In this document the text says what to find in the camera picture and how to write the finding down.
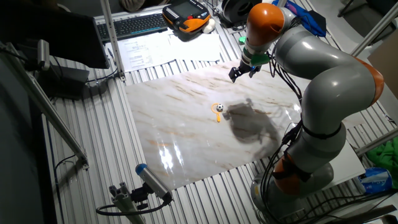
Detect marble pattern board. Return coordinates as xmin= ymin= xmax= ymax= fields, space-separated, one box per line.
xmin=124 ymin=58 xmax=365 ymax=191

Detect white rounded plastic object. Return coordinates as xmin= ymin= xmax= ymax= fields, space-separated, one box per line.
xmin=201 ymin=18 xmax=216 ymax=34

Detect black computer keyboard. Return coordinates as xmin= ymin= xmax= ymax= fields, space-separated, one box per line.
xmin=96 ymin=12 xmax=170 ymax=43

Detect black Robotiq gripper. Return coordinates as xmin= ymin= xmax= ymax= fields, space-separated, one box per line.
xmin=228 ymin=61 xmax=263 ymax=84

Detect blue tissue packet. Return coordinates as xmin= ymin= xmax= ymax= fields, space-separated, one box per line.
xmin=357 ymin=167 xmax=393 ymax=195

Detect black computer monitor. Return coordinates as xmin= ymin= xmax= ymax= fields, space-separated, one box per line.
xmin=0 ymin=0 xmax=110 ymax=70

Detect black office chair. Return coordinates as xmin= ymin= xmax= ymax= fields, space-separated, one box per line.
xmin=337 ymin=0 xmax=398 ymax=35

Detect printed white paper sheet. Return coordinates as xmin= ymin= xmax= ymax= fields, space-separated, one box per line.
xmin=105 ymin=35 xmax=178 ymax=73
xmin=167 ymin=32 xmax=222 ymax=62

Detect brown cardboard box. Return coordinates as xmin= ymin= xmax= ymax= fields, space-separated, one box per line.
xmin=367 ymin=37 xmax=398 ymax=100

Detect upright aluminium profile post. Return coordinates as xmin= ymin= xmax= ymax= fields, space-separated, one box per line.
xmin=99 ymin=0 xmax=127 ymax=82

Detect slanted aluminium profile strut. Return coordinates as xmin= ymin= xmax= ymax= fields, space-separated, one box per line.
xmin=0 ymin=42 xmax=90 ymax=170

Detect green cloth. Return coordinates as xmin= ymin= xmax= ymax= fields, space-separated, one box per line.
xmin=366 ymin=138 xmax=398 ymax=190

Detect slanted aluminium frame bar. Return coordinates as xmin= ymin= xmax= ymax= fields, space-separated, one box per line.
xmin=350 ymin=2 xmax=398 ymax=57
xmin=355 ymin=128 xmax=398 ymax=157

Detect blue fabric bag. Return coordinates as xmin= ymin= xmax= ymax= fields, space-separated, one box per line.
xmin=272 ymin=0 xmax=327 ymax=38

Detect black camera cable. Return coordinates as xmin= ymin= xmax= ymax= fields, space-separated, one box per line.
xmin=95 ymin=194 xmax=174 ymax=217

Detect black filament spool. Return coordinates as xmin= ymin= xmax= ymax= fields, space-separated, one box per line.
xmin=221 ymin=0 xmax=263 ymax=26

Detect orange grey teach pendant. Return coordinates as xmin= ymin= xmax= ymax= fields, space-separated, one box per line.
xmin=161 ymin=0 xmax=211 ymax=34

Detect silver camera with blue cap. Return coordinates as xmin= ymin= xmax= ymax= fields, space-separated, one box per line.
xmin=135 ymin=163 xmax=174 ymax=202

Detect black computer box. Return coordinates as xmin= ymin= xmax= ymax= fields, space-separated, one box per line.
xmin=37 ymin=63 xmax=91 ymax=101

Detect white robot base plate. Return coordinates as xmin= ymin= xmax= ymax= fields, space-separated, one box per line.
xmin=322 ymin=138 xmax=366 ymax=191

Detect silver depth camera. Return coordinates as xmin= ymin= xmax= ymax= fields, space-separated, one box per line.
xmin=36 ymin=39 xmax=51 ymax=72

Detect aluminium camera stand with clamp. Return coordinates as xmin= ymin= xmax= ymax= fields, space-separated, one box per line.
xmin=108 ymin=182 xmax=150 ymax=224

